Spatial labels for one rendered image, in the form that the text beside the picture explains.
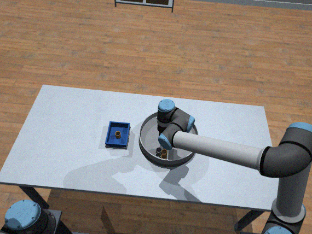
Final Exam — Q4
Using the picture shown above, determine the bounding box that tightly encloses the grey turntable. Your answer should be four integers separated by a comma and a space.
138, 110, 199, 169

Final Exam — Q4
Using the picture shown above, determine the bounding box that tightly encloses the blue crate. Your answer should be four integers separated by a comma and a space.
105, 121, 131, 150

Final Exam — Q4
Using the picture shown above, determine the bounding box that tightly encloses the white table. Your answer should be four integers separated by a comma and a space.
0, 84, 287, 233

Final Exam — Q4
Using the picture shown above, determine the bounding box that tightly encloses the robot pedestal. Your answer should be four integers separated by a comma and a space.
47, 209, 73, 234

